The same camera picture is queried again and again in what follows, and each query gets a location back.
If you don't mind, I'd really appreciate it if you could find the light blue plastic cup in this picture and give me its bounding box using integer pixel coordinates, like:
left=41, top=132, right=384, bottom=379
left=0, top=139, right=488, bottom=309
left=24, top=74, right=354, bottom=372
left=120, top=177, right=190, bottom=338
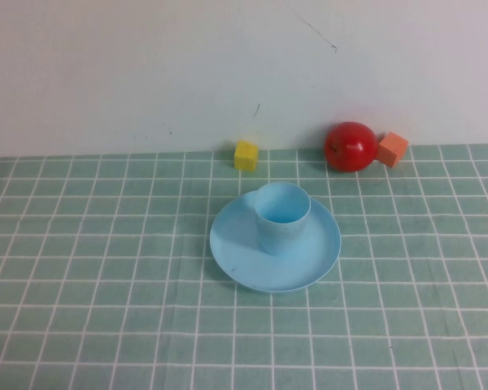
left=253, top=182, right=312, bottom=256

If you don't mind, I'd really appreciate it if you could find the light blue plastic plate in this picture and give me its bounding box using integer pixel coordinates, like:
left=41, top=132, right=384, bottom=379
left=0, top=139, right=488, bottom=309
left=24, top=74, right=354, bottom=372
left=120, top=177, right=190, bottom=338
left=210, top=188, right=342, bottom=294

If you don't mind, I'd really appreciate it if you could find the yellow foam cube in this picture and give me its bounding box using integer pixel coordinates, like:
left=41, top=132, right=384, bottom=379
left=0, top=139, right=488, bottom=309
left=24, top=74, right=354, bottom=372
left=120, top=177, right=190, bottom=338
left=233, top=140, right=260, bottom=172

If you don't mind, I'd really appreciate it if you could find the red apple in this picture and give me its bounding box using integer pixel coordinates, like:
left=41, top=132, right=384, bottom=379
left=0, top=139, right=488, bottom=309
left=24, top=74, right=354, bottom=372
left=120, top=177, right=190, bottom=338
left=324, top=121, right=380, bottom=174

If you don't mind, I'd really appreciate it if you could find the orange foam cube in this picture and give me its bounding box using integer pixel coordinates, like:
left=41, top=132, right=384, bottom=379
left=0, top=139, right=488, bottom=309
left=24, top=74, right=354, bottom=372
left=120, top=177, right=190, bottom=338
left=377, top=131, right=410, bottom=168

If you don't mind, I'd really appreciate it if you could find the green checkered tablecloth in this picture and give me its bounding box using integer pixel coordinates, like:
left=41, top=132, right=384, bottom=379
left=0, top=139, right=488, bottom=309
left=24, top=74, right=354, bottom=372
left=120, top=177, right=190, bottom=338
left=0, top=144, right=488, bottom=390

